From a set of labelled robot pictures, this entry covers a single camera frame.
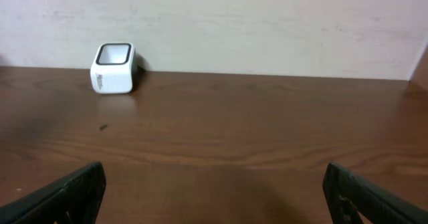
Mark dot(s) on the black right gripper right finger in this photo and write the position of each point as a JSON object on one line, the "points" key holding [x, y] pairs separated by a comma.
{"points": [[350, 197]]}

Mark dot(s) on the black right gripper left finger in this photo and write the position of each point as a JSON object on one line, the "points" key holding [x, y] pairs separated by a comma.
{"points": [[74, 198]]}

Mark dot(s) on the white barcode scanner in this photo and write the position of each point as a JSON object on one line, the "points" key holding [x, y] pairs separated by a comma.
{"points": [[114, 68]]}

